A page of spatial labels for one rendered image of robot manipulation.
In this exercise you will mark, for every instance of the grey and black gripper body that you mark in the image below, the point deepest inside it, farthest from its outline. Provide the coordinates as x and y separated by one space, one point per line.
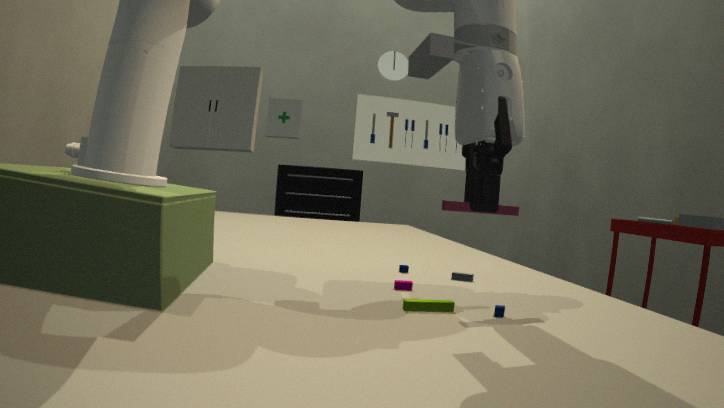
478 89

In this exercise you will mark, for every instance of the small magenta block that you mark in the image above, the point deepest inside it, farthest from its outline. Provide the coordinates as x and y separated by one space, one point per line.
403 285

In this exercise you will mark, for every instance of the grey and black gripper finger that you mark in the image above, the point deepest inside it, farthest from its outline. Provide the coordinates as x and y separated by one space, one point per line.
471 155
486 184

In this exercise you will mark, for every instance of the pink rod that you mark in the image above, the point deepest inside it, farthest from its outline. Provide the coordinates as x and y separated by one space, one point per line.
465 207

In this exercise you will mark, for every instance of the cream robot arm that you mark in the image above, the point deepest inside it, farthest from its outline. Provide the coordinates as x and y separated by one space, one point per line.
142 57

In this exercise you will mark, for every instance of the lime green rod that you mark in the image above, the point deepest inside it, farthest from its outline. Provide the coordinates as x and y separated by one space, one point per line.
428 305

